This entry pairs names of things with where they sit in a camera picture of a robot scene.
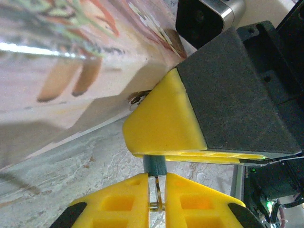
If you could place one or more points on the pink storybook tin box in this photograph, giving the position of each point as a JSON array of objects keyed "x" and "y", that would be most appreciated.
[{"x": 71, "y": 71}]

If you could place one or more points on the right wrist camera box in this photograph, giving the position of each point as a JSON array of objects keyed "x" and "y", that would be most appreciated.
[{"x": 202, "y": 19}]

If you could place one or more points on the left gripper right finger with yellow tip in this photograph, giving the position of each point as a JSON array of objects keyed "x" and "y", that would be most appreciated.
[{"x": 204, "y": 204}]

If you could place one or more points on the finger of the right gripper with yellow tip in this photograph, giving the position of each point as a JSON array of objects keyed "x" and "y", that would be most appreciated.
[{"x": 213, "y": 107}]

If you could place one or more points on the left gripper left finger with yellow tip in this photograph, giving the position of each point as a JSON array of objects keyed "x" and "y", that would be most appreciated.
[{"x": 114, "y": 204}]

